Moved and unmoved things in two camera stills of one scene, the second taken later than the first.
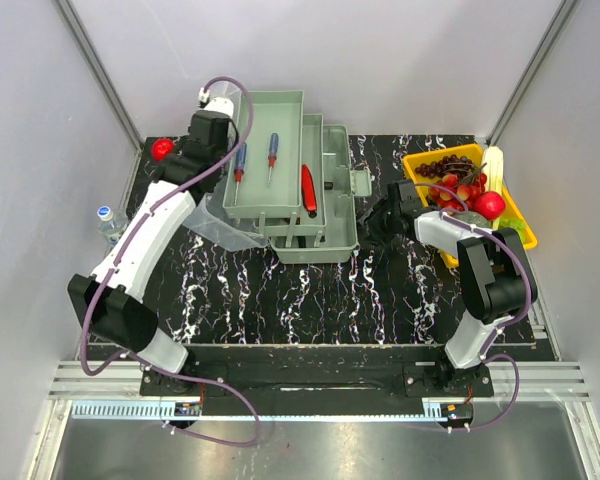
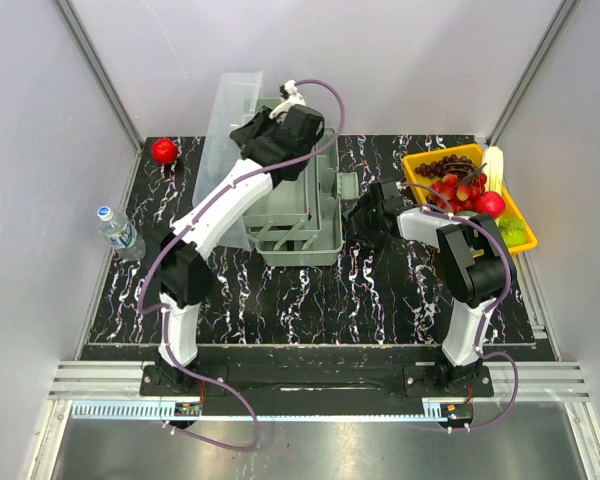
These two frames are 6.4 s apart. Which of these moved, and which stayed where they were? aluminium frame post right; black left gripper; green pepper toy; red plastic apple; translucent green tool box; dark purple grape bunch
Moved: translucent green tool box; black left gripper
Stayed: green pepper toy; aluminium frame post right; dark purple grape bunch; red plastic apple
